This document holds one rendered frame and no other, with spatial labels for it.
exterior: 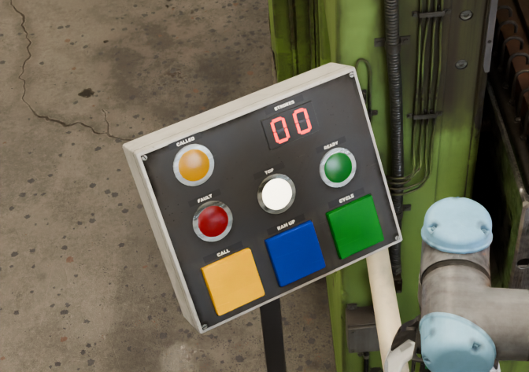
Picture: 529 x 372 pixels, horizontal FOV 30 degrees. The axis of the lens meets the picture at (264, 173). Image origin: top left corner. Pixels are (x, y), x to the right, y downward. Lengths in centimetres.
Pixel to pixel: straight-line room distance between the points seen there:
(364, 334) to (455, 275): 104
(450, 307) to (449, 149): 79
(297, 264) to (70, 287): 141
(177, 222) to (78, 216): 159
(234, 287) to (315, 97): 29
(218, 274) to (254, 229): 8
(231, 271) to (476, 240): 43
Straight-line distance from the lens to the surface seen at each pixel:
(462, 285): 106
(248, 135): 136
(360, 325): 208
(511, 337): 105
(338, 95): 141
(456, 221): 109
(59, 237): 289
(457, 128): 177
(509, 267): 177
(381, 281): 186
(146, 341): 261
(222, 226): 137
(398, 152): 175
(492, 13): 161
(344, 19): 157
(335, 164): 142
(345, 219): 144
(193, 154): 134
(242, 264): 139
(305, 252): 142
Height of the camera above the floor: 210
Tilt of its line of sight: 45 degrees down
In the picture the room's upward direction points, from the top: 5 degrees counter-clockwise
